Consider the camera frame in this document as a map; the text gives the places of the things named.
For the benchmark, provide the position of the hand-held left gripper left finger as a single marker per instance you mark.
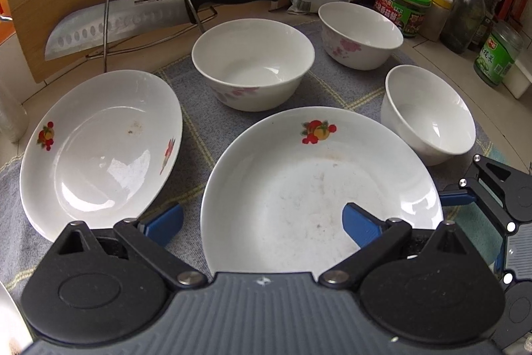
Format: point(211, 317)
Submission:
point(166, 222)

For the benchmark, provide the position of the yellow lid jar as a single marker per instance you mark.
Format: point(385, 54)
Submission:
point(436, 14)

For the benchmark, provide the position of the white plate with fruit print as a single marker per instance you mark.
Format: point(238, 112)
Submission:
point(311, 180)
point(99, 155)
point(10, 321)

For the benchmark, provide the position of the teal printed mat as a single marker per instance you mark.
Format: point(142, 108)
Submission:
point(496, 159)

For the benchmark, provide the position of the white plastic container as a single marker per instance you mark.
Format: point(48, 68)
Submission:
point(519, 80)

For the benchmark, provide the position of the grey checked cloth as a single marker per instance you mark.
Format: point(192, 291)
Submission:
point(199, 105)

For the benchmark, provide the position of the white bowl with pink flowers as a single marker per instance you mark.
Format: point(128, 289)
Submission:
point(249, 55)
point(357, 30)

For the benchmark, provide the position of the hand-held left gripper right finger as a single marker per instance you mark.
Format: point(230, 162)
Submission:
point(359, 224)

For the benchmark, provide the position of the plain white bowl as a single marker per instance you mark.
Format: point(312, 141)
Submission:
point(424, 113)

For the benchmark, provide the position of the red cap glass bottle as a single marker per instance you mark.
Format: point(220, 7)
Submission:
point(461, 22)

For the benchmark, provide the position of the green label glass jar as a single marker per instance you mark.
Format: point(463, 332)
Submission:
point(496, 55)

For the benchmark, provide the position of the green lid sauce jar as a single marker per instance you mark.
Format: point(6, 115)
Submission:
point(399, 5)

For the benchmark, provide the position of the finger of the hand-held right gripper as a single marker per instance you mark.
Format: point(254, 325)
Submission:
point(455, 199)

